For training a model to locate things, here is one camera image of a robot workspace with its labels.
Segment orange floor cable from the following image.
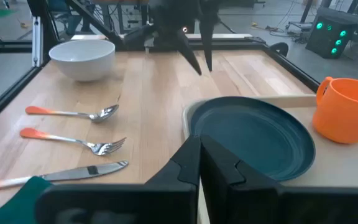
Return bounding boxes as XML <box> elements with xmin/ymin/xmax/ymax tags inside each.
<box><xmin>250</xmin><ymin>22</ymin><xmax>284</xmax><ymax>34</ymax></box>

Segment beige plastic tray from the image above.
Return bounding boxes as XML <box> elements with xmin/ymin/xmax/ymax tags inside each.
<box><xmin>181</xmin><ymin>94</ymin><xmax>358</xmax><ymax>224</ymax></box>

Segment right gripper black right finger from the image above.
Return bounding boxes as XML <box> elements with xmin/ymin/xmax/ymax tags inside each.
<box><xmin>200</xmin><ymin>134</ymin><xmax>358</xmax><ymax>224</ymax></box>

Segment steel knife orange handle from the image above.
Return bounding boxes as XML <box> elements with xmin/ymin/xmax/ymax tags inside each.
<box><xmin>0</xmin><ymin>160</ymin><xmax>130</xmax><ymax>194</ymax></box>

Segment dark teal plate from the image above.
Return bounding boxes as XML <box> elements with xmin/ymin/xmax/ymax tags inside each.
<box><xmin>190</xmin><ymin>96</ymin><xmax>317</xmax><ymax>182</ymax></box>

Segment black computer green lights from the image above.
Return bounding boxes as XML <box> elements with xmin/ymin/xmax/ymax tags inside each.
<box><xmin>305</xmin><ymin>6</ymin><xmax>354</xmax><ymax>60</ymax></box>

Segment steel fork orange handle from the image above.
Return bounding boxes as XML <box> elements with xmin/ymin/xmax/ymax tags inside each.
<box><xmin>19</xmin><ymin>127</ymin><xmax>127</xmax><ymax>157</ymax></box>

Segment black frame clamp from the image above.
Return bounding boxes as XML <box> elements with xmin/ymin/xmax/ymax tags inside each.
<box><xmin>268</xmin><ymin>42</ymin><xmax>290</xmax><ymax>58</ymax></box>

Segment black flat bracket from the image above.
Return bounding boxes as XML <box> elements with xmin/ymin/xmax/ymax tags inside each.
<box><xmin>244</xmin><ymin>35</ymin><xmax>267</xmax><ymax>45</ymax></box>

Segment silver aluminium post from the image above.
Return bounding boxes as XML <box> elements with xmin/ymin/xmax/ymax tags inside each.
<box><xmin>32</xmin><ymin>16</ymin><xmax>44</xmax><ymax>68</ymax></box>

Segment dark green napkin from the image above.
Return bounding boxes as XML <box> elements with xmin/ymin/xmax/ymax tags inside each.
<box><xmin>0</xmin><ymin>175</ymin><xmax>54</xmax><ymax>224</ymax></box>

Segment orange plastic cup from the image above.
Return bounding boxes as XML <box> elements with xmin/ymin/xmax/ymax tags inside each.
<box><xmin>312</xmin><ymin>76</ymin><xmax>358</xmax><ymax>145</ymax></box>

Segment steel spoon orange handle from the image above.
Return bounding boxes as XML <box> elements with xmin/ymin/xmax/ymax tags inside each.
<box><xmin>25</xmin><ymin>104</ymin><xmax>120</xmax><ymax>123</ymax></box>

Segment white bowl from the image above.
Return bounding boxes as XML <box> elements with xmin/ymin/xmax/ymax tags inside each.
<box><xmin>48</xmin><ymin>39</ymin><xmax>116</xmax><ymax>83</ymax></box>

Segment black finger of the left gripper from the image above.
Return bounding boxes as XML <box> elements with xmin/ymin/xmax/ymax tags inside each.
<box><xmin>198</xmin><ymin>18</ymin><xmax>216</xmax><ymax>72</ymax></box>
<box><xmin>174</xmin><ymin>28</ymin><xmax>203</xmax><ymax>76</ymax></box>

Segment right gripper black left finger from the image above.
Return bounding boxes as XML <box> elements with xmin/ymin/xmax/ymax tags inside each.
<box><xmin>35</xmin><ymin>134</ymin><xmax>202</xmax><ymax>224</ymax></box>

